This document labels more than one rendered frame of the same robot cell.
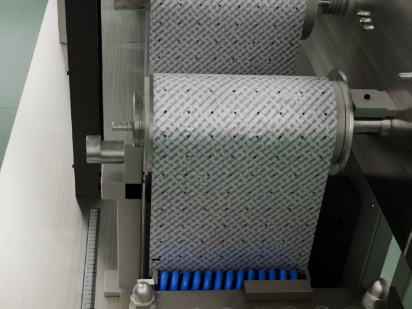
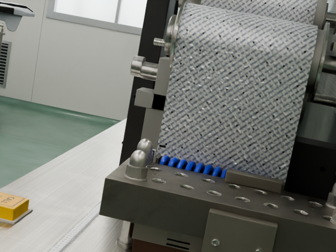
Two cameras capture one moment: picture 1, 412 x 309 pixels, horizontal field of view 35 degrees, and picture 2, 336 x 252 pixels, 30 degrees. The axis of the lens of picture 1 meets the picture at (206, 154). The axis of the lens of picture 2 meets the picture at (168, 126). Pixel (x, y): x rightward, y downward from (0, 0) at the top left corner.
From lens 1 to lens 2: 0.63 m
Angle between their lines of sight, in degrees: 29
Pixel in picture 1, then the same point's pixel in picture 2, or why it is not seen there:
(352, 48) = not seen: outside the picture
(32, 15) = not seen: hidden behind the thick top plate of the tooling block
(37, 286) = (68, 191)
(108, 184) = (141, 92)
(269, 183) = (259, 86)
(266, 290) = (243, 174)
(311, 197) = (292, 107)
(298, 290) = (270, 180)
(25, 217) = (75, 169)
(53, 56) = not seen: hidden behind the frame
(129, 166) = (159, 78)
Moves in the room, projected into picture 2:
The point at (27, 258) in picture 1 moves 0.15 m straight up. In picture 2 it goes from (66, 181) to (77, 113)
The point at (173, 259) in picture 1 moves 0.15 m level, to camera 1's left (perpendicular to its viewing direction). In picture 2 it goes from (176, 149) to (100, 131)
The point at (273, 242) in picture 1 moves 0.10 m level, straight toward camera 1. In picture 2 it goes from (257, 148) to (238, 155)
